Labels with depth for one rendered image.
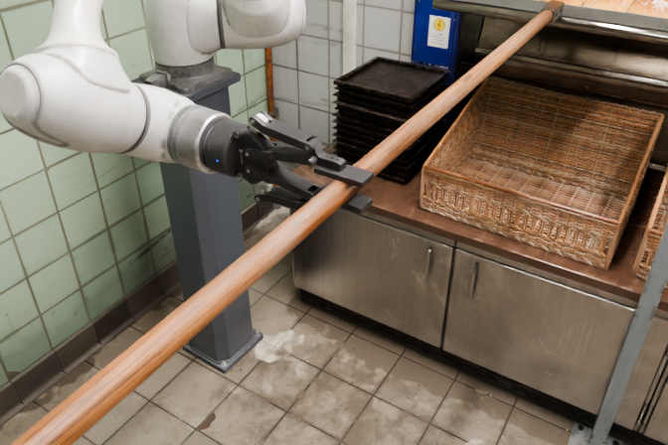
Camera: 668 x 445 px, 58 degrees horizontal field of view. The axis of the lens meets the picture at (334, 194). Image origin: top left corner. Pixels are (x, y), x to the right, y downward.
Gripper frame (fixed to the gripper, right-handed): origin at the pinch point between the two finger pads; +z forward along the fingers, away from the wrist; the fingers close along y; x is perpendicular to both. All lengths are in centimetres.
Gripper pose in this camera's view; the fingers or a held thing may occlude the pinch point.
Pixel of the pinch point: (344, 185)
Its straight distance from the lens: 75.1
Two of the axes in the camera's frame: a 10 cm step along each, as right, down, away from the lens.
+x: -5.3, 4.5, -7.2
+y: -0.1, 8.5, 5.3
